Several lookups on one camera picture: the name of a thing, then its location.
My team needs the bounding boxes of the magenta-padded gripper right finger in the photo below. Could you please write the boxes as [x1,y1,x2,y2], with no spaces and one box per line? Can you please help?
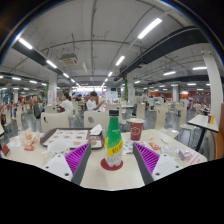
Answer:
[132,142,184,186]

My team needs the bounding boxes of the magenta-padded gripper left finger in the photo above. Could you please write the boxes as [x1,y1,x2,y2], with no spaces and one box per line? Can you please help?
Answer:
[42,143,93,186]

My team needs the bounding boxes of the green-labelled clear drink bottle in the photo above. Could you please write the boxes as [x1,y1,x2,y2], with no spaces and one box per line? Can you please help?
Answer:
[104,109,124,168]

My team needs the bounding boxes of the printed paper leaflet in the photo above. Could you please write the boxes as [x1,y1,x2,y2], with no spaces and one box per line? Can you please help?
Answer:
[121,139,149,156]

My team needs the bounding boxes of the brown food tray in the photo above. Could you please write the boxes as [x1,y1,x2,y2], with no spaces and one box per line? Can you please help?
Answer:
[39,127,105,150]

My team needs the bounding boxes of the flat round red coaster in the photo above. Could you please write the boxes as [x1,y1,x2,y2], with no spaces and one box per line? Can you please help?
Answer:
[100,157,124,172]

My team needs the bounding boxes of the red paper cup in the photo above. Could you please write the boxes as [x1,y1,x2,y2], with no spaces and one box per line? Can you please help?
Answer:
[129,117,145,142]

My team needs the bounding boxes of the white paper napkin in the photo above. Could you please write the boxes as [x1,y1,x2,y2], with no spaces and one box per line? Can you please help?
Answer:
[89,123,104,136]

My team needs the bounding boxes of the beige canteen chairs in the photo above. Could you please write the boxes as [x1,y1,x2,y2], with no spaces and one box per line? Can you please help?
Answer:
[0,99,201,134]

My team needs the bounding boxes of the crumpled food wrapper bag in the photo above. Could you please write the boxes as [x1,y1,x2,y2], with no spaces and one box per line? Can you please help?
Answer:
[19,128,42,152]

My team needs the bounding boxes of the person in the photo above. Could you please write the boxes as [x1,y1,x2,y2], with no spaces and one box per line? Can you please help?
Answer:
[30,94,43,120]
[59,92,74,118]
[85,90,106,113]

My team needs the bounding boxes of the beige side table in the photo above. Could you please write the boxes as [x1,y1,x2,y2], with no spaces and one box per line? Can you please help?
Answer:
[192,113,221,153]

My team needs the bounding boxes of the ceiling air conditioner unit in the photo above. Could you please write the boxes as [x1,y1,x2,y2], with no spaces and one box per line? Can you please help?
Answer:
[60,53,78,66]

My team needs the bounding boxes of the ceiling strip lights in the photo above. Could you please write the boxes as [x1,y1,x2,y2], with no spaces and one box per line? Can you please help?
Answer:
[0,17,209,93]

